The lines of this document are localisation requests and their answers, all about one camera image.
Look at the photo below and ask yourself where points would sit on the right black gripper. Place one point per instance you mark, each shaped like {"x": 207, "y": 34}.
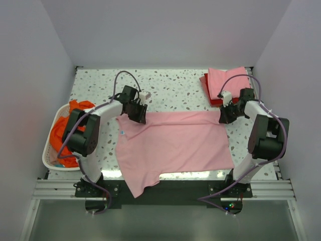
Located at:
{"x": 224, "y": 118}

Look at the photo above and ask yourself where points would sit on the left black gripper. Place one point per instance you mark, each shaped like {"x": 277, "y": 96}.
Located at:
{"x": 141, "y": 117}

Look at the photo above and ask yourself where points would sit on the pink t shirt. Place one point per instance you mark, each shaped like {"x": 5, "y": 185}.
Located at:
{"x": 213, "y": 73}
{"x": 170, "y": 142}

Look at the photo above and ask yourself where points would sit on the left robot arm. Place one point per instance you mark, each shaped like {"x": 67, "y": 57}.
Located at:
{"x": 81, "y": 134}

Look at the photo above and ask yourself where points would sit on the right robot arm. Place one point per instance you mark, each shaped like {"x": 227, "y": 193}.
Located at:
{"x": 268, "y": 138}

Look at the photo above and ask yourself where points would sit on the folded red t shirt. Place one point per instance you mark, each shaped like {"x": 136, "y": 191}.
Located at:
{"x": 215, "y": 101}

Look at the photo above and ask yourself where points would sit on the folded pink t shirt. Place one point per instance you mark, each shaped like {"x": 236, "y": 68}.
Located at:
{"x": 213, "y": 73}

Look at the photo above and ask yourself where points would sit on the orange t shirt in basket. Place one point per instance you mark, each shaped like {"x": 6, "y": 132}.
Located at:
{"x": 58, "y": 130}

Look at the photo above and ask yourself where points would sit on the white laundry basket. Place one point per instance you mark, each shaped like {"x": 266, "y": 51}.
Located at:
{"x": 49, "y": 156}

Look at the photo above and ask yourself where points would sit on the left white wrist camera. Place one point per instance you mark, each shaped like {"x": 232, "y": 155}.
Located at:
{"x": 144, "y": 96}

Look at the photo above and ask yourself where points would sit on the aluminium frame rail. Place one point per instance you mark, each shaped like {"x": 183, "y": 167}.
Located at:
{"x": 172, "y": 89}

